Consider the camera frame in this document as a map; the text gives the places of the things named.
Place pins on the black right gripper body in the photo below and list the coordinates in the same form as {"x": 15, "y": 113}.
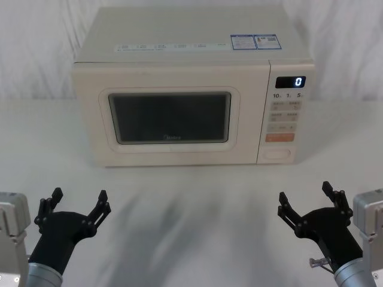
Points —
{"x": 326, "y": 236}

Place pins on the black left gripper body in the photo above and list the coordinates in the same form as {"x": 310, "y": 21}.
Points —
{"x": 58, "y": 236}

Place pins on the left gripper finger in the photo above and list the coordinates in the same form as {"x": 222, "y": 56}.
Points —
{"x": 48, "y": 204}
{"x": 98, "y": 209}

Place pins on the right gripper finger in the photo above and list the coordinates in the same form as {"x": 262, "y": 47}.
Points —
{"x": 288, "y": 210}
{"x": 338, "y": 198}

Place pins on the white table cloth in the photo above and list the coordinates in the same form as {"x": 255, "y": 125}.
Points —
{"x": 185, "y": 209}

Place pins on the oven control panel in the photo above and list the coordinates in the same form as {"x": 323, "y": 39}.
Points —
{"x": 284, "y": 119}

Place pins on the cream microwave oven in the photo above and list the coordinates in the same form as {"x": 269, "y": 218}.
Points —
{"x": 179, "y": 71}

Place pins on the white curtain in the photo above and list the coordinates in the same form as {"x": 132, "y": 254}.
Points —
{"x": 39, "y": 45}

